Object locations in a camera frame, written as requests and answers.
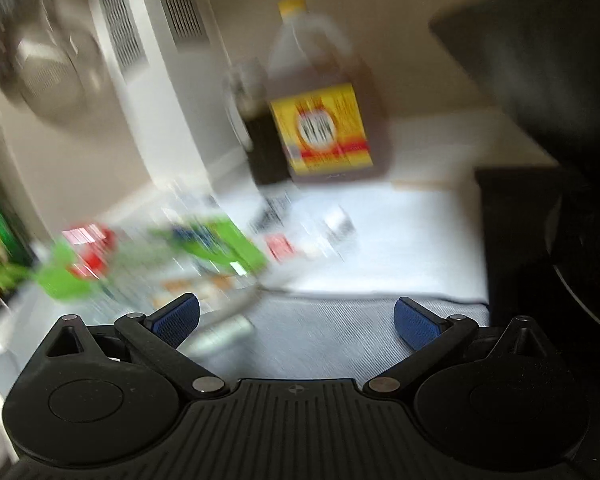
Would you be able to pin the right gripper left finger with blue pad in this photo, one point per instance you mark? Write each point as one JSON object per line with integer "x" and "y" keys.
{"x": 154, "y": 340}

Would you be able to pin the dark soy sauce dispenser bottle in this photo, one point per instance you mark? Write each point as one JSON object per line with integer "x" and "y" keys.
{"x": 253, "y": 122}

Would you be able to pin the grey cloth mat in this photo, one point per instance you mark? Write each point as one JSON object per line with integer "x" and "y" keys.
{"x": 331, "y": 337}

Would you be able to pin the pale green toothbrush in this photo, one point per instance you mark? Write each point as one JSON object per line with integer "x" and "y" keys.
{"x": 225, "y": 302}

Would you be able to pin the cooking wine jug yellow label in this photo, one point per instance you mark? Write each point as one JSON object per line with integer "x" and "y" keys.
{"x": 324, "y": 100}

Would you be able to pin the metal strainer on wall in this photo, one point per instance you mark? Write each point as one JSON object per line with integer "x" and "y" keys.
{"x": 55, "y": 69}

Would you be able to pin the green cartoon snack bag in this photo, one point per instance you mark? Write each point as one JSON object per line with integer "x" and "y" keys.
{"x": 94, "y": 257}

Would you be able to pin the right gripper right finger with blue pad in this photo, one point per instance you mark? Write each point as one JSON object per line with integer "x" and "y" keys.
{"x": 434, "y": 342}

